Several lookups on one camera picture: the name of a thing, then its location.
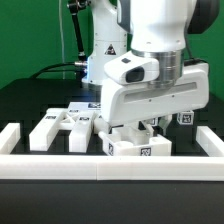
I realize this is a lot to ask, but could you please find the white front fence rail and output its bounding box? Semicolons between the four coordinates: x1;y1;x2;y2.
0;155;224;181

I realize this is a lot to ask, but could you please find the white tag sheet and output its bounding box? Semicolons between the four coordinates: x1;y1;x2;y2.
68;102;101;112

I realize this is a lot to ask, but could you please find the black camera stand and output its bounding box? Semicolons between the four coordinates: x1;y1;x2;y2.
67;0;89;61

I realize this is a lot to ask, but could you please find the white chair back frame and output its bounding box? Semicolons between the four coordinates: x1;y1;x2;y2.
29;108;98;153

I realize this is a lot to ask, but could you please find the black cable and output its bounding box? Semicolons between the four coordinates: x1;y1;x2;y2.
29;61;88;80

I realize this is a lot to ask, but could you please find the tagged white cube left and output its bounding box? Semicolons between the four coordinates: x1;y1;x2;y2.
147;118;158;126

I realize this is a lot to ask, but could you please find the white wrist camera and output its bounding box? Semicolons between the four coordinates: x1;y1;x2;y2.
104;51;159;85

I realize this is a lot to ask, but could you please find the white chair seat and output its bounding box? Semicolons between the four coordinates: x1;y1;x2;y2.
98;127;172;156

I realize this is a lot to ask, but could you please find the tagged white cube right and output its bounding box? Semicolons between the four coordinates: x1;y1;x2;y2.
177;111;194;125

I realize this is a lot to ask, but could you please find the white left fence rail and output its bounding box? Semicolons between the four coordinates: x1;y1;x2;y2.
0;123;21;155

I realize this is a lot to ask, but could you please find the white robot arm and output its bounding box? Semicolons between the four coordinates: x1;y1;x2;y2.
94;0;220;132

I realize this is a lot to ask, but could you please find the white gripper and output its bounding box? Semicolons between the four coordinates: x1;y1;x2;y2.
101;63;209;136

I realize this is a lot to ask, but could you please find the white right fence rail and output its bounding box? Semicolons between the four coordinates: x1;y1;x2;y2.
196;126;224;157

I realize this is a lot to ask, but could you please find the white fence rail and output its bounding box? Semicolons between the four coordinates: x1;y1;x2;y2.
0;155;224;181
196;126;224;157
0;123;21;155

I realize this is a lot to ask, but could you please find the tagged white cube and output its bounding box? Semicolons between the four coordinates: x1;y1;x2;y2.
177;111;194;125
147;118;158;126

